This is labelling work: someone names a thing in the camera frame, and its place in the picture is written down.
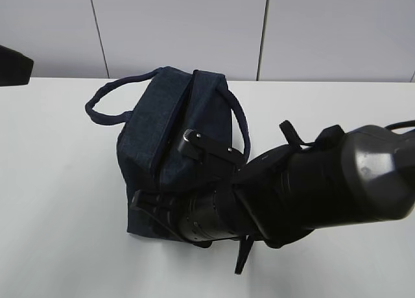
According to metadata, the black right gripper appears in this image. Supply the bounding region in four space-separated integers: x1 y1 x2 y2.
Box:
130 190 240 248

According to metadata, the dark blue lunch bag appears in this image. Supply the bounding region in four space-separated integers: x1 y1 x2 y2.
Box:
85 67 255 237

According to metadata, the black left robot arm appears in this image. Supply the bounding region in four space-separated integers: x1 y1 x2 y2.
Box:
0 46 34 87

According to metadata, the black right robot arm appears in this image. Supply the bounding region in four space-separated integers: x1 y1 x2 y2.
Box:
130 121 414 248

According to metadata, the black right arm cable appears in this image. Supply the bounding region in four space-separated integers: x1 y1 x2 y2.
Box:
234 235 257 275

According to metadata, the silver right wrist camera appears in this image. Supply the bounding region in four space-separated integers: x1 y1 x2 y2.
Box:
178 129 245 167

